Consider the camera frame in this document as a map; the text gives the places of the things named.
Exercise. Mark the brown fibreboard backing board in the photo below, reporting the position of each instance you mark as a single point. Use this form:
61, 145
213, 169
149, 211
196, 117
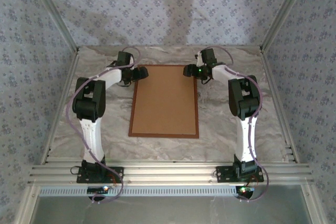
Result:
164, 100

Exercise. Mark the brown wooden picture frame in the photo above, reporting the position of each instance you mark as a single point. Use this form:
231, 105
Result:
162, 136

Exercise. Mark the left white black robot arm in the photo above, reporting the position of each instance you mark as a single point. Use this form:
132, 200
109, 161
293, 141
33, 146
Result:
92, 140

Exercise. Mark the grey metal sheet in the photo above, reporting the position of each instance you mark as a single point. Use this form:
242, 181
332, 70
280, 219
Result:
170, 211

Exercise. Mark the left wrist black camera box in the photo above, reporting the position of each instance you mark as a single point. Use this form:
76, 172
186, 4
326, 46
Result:
141, 73

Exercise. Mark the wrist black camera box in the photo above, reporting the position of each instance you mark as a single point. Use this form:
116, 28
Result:
188, 70
141, 73

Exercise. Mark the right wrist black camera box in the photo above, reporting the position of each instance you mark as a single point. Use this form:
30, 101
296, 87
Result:
188, 70

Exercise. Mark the aluminium table side rail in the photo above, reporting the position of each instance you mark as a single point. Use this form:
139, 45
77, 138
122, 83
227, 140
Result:
288, 134
68, 77

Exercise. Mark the aluminium corner post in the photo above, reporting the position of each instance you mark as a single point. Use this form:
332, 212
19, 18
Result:
284, 11
55, 11

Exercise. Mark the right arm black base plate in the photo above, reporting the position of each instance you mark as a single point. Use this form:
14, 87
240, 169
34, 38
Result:
223, 175

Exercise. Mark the aluminium mounting rail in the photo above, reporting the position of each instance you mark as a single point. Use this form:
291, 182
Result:
170, 171

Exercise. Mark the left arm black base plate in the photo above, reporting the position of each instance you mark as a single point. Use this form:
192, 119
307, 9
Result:
84, 179

